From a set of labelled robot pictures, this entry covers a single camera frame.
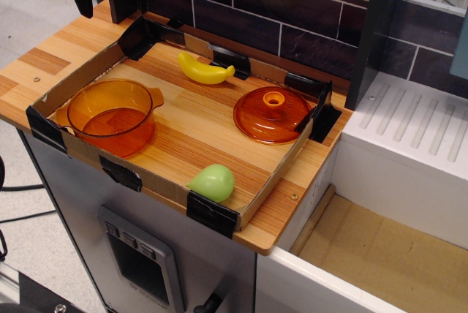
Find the grey toy oven front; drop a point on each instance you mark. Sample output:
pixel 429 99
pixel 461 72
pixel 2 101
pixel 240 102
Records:
pixel 141 255

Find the dark grey vertical post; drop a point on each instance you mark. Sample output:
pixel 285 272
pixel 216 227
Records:
pixel 372 45

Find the yellow plastic banana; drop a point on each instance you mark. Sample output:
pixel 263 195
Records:
pixel 203 73

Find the white toy sink unit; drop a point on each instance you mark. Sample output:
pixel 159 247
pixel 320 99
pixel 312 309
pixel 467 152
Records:
pixel 384 226

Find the orange transparent pot lid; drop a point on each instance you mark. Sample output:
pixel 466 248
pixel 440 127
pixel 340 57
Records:
pixel 270 115

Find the green plastic pear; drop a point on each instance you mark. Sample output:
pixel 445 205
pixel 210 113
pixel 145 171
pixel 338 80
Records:
pixel 215 182

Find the black oven knob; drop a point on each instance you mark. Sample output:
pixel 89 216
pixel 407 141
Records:
pixel 211 305

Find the orange transparent pot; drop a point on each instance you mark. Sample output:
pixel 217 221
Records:
pixel 115 115

